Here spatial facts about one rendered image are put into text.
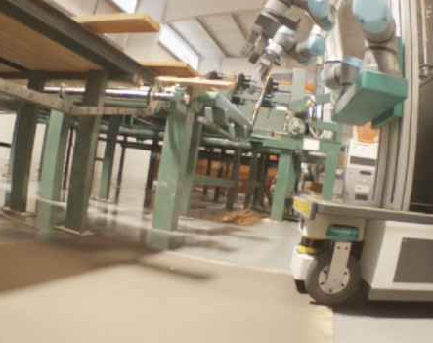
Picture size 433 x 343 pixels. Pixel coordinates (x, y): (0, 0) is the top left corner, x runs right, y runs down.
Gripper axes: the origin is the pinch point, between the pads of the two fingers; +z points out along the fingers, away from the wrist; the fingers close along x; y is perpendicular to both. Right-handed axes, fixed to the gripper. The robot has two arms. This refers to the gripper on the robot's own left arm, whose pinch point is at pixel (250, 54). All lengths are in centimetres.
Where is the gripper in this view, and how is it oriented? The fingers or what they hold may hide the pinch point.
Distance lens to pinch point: 133.1
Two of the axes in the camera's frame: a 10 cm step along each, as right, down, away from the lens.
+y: -8.3, -5.1, 2.2
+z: -4.9, 8.6, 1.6
